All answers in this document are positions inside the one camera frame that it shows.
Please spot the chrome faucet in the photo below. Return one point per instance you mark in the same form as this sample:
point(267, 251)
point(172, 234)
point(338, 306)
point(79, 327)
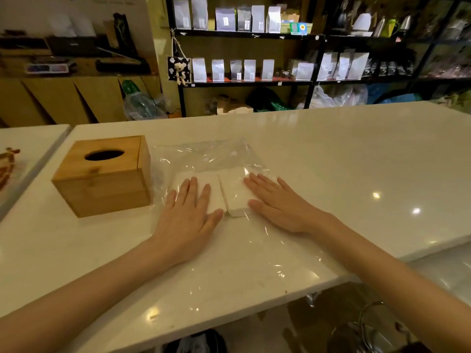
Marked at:
point(368, 327)

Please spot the green cup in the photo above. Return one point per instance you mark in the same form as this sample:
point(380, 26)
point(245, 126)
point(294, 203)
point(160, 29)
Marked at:
point(389, 28)

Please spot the person's left hand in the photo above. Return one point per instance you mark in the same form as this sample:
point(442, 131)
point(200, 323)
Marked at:
point(184, 227)

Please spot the row of small dark jars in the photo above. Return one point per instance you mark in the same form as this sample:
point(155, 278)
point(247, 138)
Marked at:
point(390, 68)

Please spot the person's right little finger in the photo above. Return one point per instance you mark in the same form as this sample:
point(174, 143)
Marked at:
point(287, 187)

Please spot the clear plastic bag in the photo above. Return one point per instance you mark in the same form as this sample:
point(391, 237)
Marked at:
point(239, 253)

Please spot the green and yellow box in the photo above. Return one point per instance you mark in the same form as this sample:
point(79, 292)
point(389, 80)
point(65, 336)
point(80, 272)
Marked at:
point(300, 28)

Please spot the person's right forearm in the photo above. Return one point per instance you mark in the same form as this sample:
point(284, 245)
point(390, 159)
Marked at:
point(390, 283)

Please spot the brown and white bundle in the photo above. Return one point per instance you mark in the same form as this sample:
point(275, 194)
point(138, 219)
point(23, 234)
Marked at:
point(228, 105)

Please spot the black and green bag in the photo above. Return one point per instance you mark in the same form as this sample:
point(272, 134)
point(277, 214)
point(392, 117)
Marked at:
point(268, 100)

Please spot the blue plastic bag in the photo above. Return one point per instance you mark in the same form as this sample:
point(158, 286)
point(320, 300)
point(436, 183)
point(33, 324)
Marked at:
point(395, 95)

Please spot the black flat machine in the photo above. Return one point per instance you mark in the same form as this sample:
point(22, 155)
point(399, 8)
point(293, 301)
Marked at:
point(123, 65)

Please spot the row of pale pouches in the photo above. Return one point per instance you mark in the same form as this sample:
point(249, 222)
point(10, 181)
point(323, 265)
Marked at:
point(235, 18)
point(257, 69)

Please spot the person's left forearm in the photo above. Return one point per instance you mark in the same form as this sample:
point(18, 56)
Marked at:
point(81, 290)

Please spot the brown wooden ornament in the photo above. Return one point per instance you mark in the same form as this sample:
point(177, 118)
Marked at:
point(7, 167)

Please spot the white napkin stack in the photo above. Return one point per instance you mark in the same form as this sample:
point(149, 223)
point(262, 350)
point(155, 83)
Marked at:
point(235, 194)
point(211, 187)

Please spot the person's right thumb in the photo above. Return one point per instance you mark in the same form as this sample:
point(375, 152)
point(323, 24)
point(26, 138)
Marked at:
point(258, 206)

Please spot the dark display shelf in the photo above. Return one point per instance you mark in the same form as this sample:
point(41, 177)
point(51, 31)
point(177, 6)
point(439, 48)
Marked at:
point(449, 44)

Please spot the person's left thumb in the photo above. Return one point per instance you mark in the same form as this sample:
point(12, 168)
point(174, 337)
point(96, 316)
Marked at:
point(215, 221)

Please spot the black box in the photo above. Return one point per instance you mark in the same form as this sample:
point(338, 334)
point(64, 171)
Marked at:
point(77, 45)

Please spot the grey tray with dark lenses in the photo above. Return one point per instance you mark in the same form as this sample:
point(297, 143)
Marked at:
point(48, 68)

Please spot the teddy bear hanging charm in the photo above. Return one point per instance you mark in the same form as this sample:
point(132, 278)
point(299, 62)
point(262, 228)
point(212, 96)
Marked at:
point(179, 70)

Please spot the white plastic bags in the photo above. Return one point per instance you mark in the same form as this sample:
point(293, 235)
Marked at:
point(336, 96)

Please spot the steel bottle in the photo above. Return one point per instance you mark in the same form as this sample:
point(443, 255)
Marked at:
point(379, 27)

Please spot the wooden tissue box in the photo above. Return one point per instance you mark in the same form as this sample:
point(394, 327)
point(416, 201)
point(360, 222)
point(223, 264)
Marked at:
point(105, 176)

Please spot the person's left little finger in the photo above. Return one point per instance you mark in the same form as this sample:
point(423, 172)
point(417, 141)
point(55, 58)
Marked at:
point(170, 202)

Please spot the person's right hand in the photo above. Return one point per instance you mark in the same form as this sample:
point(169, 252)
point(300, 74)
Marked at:
point(287, 209)

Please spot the person's right middle finger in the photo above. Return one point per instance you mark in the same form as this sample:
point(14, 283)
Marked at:
point(265, 182)

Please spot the clear bag with green bottle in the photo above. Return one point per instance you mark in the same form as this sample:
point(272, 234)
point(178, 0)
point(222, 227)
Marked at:
point(141, 104)

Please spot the wooden cabinet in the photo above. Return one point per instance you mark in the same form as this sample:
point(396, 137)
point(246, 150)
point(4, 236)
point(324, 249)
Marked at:
point(70, 99)

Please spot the person's left middle finger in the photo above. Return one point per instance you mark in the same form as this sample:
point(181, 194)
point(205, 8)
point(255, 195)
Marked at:
point(193, 192)

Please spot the black metal shelf rack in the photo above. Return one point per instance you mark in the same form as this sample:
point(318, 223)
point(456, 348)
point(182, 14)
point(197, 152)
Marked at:
point(312, 44)

